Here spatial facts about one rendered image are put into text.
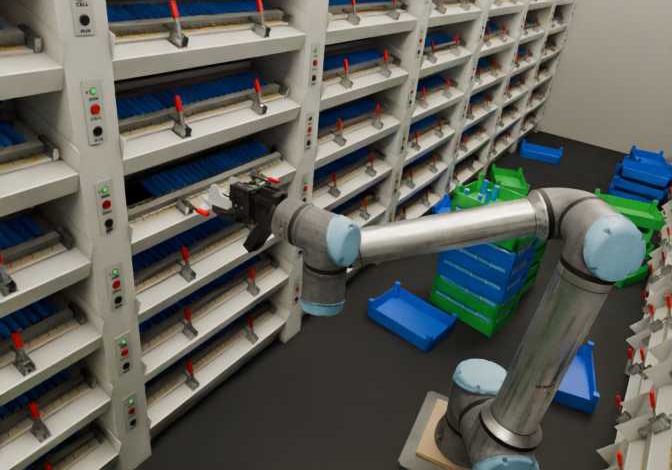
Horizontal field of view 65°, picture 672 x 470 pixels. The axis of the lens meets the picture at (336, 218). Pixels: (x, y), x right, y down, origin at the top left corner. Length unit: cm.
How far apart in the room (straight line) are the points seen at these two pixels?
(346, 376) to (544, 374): 84
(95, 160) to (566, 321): 100
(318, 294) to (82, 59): 61
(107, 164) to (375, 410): 116
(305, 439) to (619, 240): 108
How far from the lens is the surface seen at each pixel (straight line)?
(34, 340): 133
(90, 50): 108
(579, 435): 202
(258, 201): 109
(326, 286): 104
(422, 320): 222
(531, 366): 128
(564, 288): 118
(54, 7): 104
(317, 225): 99
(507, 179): 378
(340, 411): 182
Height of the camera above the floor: 136
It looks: 28 degrees down
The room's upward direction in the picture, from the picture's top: 6 degrees clockwise
